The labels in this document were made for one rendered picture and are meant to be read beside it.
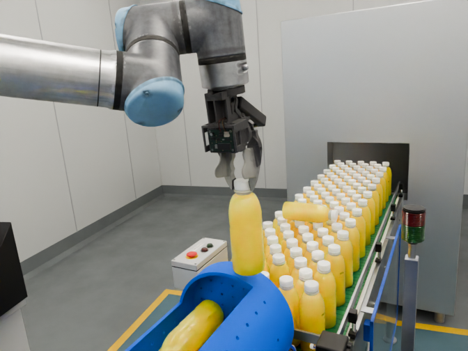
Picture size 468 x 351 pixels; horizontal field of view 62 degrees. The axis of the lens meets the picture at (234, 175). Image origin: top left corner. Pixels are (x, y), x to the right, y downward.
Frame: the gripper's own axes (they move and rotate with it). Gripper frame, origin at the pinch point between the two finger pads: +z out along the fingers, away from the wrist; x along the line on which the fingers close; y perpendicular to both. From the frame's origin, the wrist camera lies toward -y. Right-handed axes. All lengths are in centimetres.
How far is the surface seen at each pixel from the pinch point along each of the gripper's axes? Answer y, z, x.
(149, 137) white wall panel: -353, 78, -340
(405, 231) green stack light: -44, 30, 28
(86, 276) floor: -130, 153, -247
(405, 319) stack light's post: -43, 60, 28
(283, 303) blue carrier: -0.6, 29.1, 6.1
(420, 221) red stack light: -45, 26, 31
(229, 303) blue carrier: -1.3, 33.3, -8.8
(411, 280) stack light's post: -44, 46, 30
